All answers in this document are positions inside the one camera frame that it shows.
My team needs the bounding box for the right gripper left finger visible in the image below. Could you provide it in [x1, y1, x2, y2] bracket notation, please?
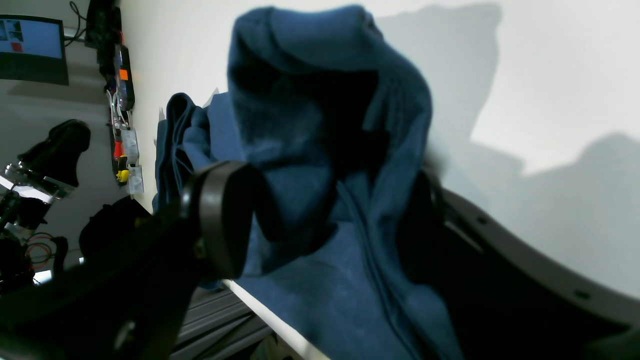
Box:
[0, 161, 269, 360]

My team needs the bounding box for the blue T-shirt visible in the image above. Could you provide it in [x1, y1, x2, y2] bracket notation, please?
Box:
[152, 6, 464, 360]

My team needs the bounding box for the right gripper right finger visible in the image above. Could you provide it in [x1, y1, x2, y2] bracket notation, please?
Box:
[397, 170, 639, 360]

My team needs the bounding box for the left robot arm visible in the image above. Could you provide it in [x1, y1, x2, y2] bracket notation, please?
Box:
[0, 119, 91, 295]

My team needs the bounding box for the computer monitor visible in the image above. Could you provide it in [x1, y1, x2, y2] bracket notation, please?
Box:
[0, 14, 69, 86]

